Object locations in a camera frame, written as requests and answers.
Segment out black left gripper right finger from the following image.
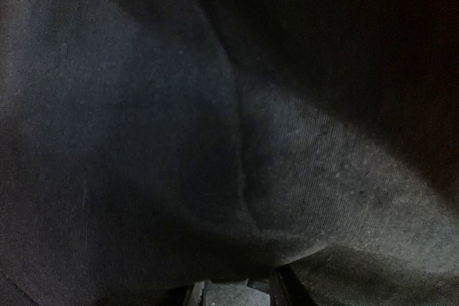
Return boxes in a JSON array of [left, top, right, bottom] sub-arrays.
[[269, 266, 312, 306]]

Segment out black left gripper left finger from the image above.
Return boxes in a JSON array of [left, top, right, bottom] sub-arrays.
[[179, 281, 208, 306]]

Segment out black long sleeve shirt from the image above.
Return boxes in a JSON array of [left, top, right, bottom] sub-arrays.
[[1, 0, 458, 305]]

